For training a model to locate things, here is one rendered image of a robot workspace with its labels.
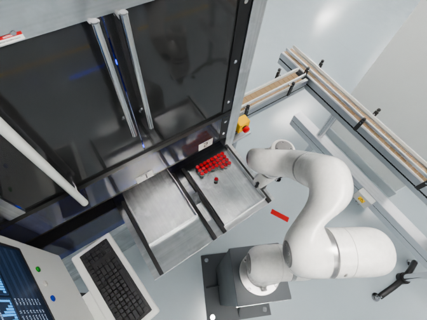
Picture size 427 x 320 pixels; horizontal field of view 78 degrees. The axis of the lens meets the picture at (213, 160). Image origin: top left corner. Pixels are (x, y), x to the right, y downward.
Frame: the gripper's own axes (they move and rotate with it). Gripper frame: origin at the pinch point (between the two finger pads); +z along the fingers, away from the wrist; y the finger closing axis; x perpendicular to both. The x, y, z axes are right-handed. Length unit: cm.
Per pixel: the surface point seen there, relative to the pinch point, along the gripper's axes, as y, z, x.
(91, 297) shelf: 86, 30, -5
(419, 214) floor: -152, 110, 75
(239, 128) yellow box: -14.7, 9.4, -34.3
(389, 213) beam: -85, 55, 50
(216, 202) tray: 15.9, 22.1, -9.5
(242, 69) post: -7.9, -34.3, -34.9
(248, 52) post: -9, -42, -35
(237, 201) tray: 6.4, 22.1, -4.3
